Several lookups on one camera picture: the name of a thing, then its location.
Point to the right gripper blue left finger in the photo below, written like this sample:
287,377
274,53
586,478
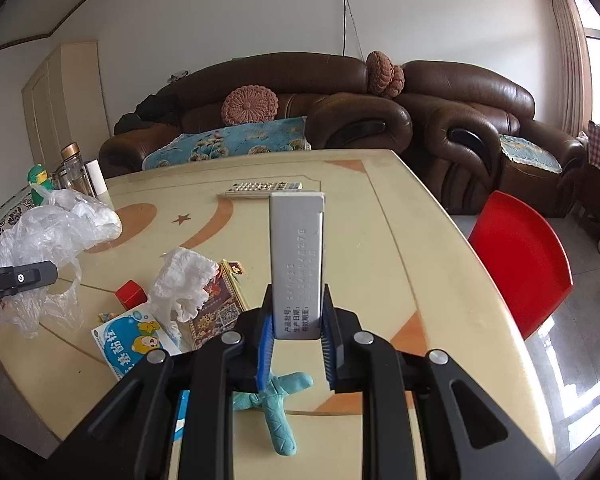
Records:
266,340

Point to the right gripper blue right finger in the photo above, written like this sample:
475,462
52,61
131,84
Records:
329,338

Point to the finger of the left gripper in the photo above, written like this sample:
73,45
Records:
16,279

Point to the purple poker card box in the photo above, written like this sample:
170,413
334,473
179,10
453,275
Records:
225,303

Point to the white tissue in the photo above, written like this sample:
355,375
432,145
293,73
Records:
178,293

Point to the silver foil box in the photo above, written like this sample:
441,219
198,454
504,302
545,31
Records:
297,257

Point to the red cube box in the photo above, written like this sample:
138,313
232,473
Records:
131,295

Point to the clear plastic bag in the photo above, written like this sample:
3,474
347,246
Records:
61,228

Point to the green toy bottle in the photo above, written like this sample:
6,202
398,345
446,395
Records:
40,184

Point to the white remote control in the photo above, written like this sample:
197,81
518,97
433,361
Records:
257,189

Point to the blue white cartoon package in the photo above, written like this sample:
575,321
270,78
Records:
125,339

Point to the white paper roll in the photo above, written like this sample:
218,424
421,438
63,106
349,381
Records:
96,177

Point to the glass bottle copper lid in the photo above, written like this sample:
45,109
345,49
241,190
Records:
75,170

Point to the blue floral sofa cover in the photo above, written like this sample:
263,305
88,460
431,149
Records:
281,135

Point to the cream wardrobe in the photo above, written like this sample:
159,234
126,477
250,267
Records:
63,103

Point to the red plastic chair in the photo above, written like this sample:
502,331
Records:
525,259

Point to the pink round cushion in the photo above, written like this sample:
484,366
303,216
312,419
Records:
250,104

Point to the brown leather sofa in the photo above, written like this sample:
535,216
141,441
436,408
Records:
331,92

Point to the brown leather armchair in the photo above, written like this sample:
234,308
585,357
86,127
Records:
459,112

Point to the pink cushion on sofa back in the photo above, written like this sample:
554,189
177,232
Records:
384,78

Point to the teal armchair seat cover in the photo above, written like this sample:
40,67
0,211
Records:
527,153

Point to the beige curtain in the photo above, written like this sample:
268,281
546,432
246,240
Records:
575,88

